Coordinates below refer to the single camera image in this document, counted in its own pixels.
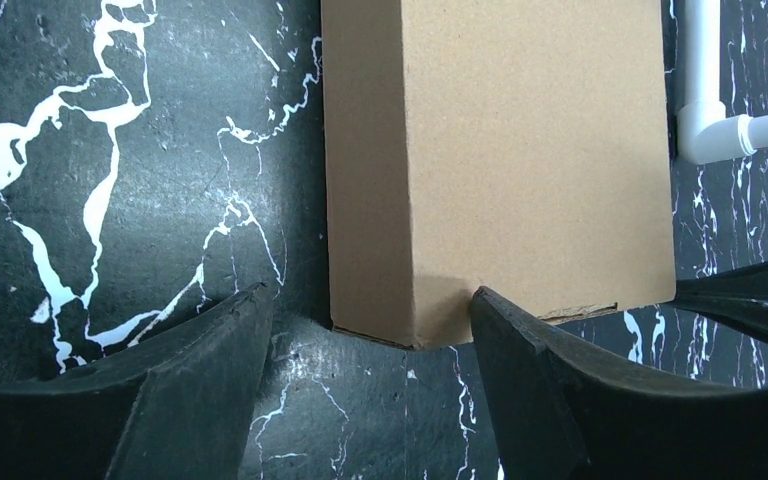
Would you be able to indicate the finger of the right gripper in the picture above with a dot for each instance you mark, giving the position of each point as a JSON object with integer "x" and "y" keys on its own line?
{"x": 737, "y": 298}

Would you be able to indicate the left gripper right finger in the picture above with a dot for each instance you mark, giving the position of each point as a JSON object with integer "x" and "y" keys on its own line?
{"x": 564, "y": 408}

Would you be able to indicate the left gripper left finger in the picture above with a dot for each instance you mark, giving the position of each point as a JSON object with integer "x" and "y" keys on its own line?
{"x": 176, "y": 406}

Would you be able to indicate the brown cardboard box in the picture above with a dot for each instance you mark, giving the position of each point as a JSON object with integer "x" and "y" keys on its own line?
{"x": 518, "y": 145}

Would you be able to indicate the white PVC pipe frame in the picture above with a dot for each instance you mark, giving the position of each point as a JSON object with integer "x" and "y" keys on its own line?
{"x": 705, "y": 134}

